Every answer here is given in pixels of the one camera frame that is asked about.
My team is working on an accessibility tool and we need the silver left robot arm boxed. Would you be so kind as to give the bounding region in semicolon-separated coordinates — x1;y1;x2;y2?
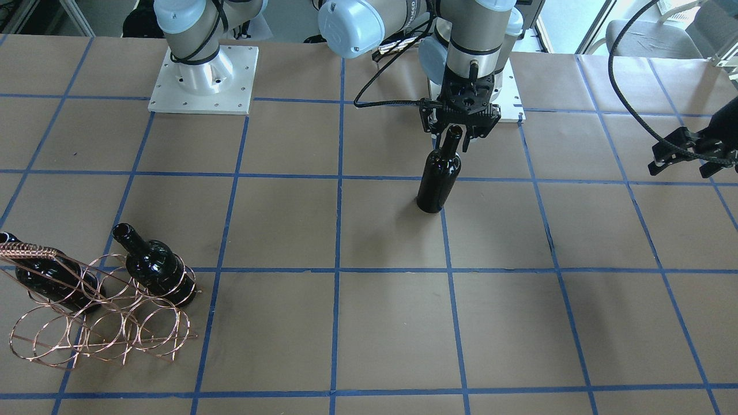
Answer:
417;13;736;178

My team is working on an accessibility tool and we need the dark wine bottle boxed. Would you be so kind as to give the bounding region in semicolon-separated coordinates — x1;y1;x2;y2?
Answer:
416;125;463;214

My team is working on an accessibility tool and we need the black braided cable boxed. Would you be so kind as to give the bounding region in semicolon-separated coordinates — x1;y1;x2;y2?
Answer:
608;0;738;162
353;12;450;109

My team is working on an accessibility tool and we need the grey office chair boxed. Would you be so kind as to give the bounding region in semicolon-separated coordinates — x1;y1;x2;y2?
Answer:
605;1;736;59

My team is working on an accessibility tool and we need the dark bottle in basket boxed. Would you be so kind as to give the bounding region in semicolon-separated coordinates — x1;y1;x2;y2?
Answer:
15;258;107;315
112;222;196;307

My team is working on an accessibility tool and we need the dark bottle in basket rear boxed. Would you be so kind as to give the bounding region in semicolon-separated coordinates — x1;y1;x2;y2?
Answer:
15;258;107;315

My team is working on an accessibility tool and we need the copper wire wine basket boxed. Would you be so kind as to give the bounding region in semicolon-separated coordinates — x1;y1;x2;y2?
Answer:
9;254;198;371

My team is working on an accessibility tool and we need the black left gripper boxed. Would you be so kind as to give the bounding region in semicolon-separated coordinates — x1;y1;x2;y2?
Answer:
647;97;737;179

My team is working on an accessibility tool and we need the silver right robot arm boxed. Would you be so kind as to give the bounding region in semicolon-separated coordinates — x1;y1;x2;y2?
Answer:
149;1;520;148

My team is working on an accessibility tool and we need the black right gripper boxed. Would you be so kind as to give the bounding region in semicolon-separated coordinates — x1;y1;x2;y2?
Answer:
419;67;501;153

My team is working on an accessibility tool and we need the dark bottle in basket front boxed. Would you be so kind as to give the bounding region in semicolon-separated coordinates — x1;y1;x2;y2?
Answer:
112;222;196;307

